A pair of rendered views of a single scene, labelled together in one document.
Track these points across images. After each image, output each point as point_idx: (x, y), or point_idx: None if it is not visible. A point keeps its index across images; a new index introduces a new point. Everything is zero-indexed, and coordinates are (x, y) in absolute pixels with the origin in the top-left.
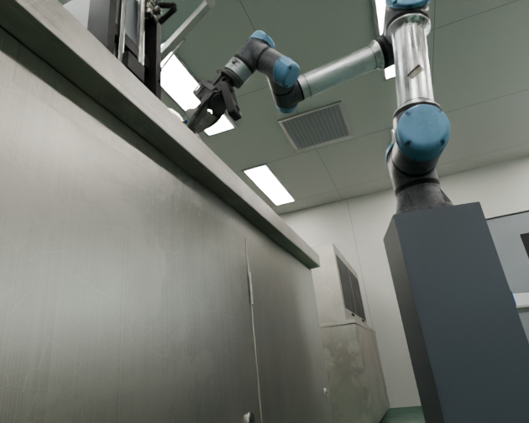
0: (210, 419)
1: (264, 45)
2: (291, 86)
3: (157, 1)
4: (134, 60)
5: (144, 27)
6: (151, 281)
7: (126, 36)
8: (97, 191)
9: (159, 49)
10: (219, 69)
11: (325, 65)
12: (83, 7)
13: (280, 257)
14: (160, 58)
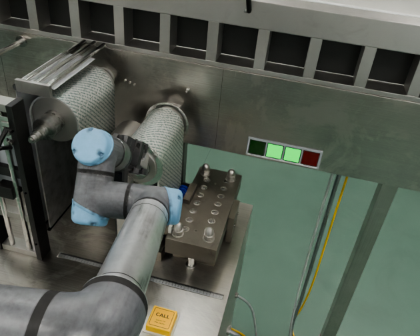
0: None
1: (77, 164)
2: (120, 219)
3: (8, 120)
4: (1, 189)
5: (7, 151)
6: None
7: None
8: None
9: (21, 167)
10: (113, 135)
11: (120, 229)
12: (21, 95)
13: None
14: (24, 173)
